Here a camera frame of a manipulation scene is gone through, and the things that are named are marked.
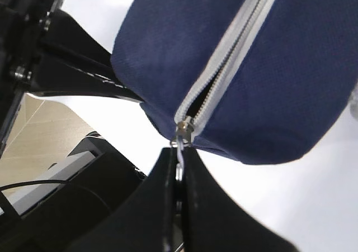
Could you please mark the black robot base housing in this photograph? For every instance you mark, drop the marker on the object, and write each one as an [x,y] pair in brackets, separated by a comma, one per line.
[73,209]

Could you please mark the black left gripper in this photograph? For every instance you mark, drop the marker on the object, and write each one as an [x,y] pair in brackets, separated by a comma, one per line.
[83,68]

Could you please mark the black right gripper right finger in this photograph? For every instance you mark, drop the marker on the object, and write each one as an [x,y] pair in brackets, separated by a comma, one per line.
[212,221]

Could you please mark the navy blue lunch bag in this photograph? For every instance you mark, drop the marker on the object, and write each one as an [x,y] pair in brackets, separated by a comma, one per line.
[259,81]

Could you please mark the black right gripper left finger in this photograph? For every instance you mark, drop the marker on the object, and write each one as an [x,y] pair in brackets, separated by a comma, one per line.
[144,222]

